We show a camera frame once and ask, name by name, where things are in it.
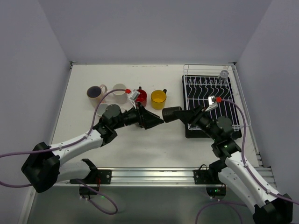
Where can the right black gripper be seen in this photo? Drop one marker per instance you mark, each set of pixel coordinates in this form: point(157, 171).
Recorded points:
point(196, 115)

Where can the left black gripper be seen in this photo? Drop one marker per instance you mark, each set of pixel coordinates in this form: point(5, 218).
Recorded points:
point(140, 117)

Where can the red mug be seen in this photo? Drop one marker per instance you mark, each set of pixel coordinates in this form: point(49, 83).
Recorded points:
point(142, 97)

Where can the black cup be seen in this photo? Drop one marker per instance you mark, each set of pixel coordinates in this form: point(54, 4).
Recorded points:
point(169, 113)

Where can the yellow mug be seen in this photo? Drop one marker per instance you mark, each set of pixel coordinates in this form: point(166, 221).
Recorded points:
point(158, 99)

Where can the white mug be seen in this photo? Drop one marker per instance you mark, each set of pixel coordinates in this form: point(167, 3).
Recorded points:
point(119, 93)

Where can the terracotta orange cup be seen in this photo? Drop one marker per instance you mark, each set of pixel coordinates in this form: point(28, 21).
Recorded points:
point(101, 109)

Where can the pink beige mug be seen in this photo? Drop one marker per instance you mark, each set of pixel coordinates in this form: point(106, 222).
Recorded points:
point(96, 94)

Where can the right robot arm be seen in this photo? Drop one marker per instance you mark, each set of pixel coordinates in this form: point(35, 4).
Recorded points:
point(232, 168)

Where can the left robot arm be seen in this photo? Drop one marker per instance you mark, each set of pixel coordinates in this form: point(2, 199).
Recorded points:
point(43, 166)

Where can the clear glass at rack back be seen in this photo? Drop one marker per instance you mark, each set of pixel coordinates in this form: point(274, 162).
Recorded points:
point(223, 77)

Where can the black drip tray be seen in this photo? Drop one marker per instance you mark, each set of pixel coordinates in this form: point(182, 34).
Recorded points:
point(197, 89)

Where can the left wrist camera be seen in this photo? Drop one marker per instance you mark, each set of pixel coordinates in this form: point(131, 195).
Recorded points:
point(133, 96)

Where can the white wire dish rack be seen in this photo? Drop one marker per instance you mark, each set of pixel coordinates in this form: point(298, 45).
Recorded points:
point(214, 70)

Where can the aluminium rail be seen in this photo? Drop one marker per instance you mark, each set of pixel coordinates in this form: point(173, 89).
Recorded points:
point(151, 177)

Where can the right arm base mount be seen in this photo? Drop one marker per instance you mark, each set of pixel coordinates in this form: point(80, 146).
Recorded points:
point(208, 176)

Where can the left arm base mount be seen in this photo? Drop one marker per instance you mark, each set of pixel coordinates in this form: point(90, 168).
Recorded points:
point(95, 176)

